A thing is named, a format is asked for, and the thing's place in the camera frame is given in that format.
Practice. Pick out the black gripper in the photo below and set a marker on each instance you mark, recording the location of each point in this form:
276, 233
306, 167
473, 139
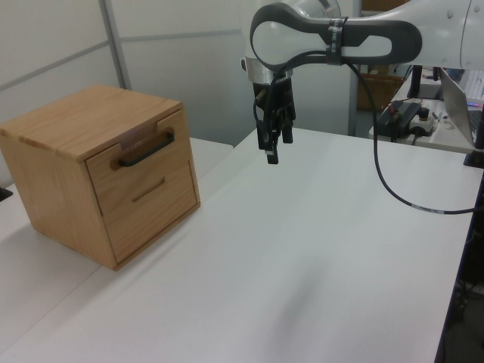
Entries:
278, 94

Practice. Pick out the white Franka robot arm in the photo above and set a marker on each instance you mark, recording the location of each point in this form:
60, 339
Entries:
435, 34

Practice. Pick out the wooden drawer with slot pull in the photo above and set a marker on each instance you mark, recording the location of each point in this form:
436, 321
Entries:
151, 223

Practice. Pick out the grey open laptop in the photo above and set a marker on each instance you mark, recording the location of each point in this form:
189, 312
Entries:
455, 109

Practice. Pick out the brown cardboard box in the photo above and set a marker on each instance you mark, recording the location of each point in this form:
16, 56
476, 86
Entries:
378, 92

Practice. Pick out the white emergency stop button box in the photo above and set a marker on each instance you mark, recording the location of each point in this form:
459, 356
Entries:
423, 123

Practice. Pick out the black monitor pole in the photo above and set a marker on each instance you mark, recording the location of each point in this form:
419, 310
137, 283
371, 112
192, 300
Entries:
414, 81

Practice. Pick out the scissors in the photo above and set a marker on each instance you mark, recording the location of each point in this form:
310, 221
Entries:
440, 119

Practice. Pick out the white keyboard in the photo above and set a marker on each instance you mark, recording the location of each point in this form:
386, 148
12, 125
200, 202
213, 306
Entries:
477, 85

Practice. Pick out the wooden cabinet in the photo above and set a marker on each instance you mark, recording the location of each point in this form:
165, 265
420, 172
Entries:
49, 181

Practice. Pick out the grey partition post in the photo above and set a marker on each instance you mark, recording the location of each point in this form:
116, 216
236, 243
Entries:
115, 45

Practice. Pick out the black camera stand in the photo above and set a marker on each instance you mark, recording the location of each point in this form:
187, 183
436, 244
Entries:
4, 193

